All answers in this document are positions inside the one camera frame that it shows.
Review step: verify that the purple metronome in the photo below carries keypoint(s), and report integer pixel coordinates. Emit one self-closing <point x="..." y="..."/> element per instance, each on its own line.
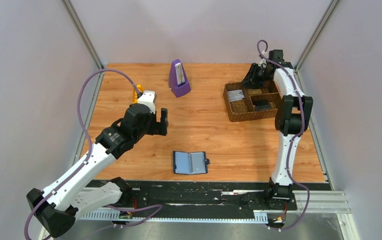
<point x="178" y="81"/>

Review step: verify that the blue leather card holder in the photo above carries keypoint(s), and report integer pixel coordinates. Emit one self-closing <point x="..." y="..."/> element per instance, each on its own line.
<point x="190" y="163"/>

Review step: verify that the gold card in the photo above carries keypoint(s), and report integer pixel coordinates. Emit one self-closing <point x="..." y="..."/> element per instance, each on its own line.
<point x="254" y="92"/>

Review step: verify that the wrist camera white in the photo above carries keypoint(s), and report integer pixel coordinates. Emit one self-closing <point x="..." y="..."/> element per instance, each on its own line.
<point x="148" y="98"/>
<point x="262" y="63"/>

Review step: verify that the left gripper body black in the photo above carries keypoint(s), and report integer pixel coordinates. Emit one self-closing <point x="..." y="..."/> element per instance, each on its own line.
<point x="149" y="129"/>

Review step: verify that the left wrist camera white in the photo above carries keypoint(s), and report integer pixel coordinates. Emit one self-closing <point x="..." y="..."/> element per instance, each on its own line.
<point x="148" y="98"/>

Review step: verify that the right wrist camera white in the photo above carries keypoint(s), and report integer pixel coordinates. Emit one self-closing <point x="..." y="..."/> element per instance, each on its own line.
<point x="262" y="63"/>

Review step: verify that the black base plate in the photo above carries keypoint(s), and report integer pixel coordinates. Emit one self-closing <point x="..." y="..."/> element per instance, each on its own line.
<point x="201" y="199"/>

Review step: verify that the brown wicker divided basket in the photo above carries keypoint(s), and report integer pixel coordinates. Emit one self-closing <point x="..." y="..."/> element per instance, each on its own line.
<point x="243" y="110"/>

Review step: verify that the white silver card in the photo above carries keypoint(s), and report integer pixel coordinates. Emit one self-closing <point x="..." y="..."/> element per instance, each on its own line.
<point x="235" y="95"/>

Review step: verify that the yellow toy on wheels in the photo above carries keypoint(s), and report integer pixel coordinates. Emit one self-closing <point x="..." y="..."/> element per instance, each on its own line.
<point x="136" y="95"/>

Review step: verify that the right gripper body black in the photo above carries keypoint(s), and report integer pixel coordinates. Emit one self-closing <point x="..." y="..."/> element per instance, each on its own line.
<point x="260" y="74"/>

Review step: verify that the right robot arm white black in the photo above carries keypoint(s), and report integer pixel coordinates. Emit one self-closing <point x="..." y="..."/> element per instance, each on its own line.
<point x="291" y="120"/>

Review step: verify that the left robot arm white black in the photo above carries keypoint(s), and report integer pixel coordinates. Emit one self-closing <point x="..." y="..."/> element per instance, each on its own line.
<point x="60" y="204"/>

